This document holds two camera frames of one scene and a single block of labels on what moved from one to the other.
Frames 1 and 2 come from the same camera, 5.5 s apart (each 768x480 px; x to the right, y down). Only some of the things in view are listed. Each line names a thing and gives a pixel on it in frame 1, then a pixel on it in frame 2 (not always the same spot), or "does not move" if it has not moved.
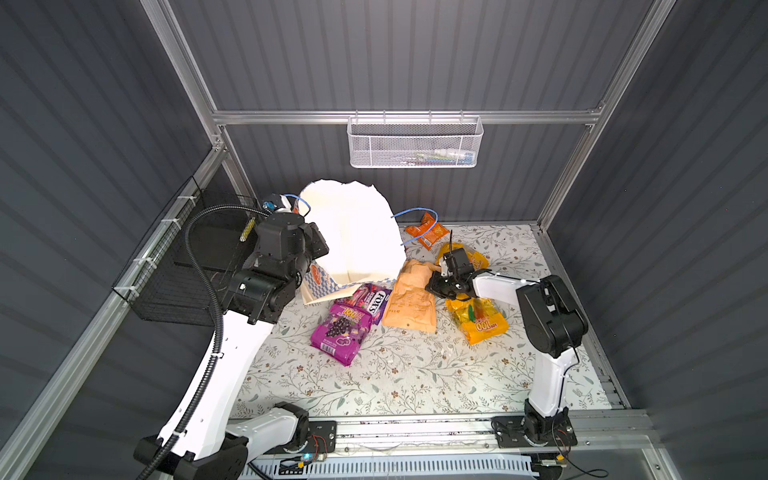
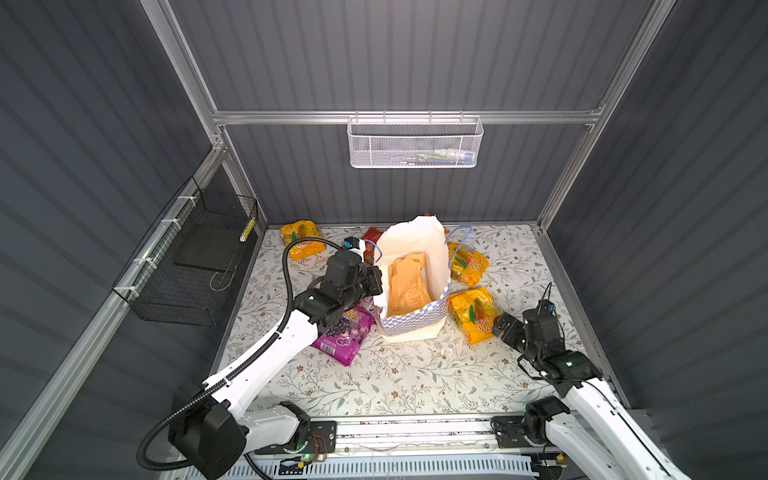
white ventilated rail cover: [487, 468] does not move
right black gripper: [433, 287] to [509, 333]
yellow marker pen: [247, 231] does not move
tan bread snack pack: [410, 304] does not move
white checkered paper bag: [364, 247] to [414, 257]
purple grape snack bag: [341, 333] does not move
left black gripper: [310, 236] to [370, 273]
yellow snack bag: [476, 260] does not move
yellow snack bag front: [480, 316] does not move
